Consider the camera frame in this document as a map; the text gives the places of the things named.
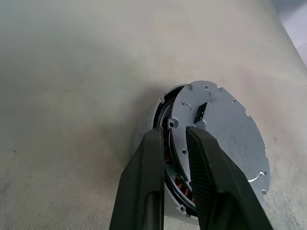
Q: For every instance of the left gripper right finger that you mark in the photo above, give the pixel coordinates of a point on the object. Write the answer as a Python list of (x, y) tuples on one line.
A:
[(216, 182)]

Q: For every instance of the round silver motor cover plate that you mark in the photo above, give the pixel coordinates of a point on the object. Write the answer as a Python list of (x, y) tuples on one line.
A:
[(227, 134)]

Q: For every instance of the grey motor stator housing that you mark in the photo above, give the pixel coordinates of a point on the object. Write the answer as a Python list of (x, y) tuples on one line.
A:
[(144, 136)]

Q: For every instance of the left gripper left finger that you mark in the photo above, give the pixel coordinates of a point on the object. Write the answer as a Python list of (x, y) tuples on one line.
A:
[(141, 182)]

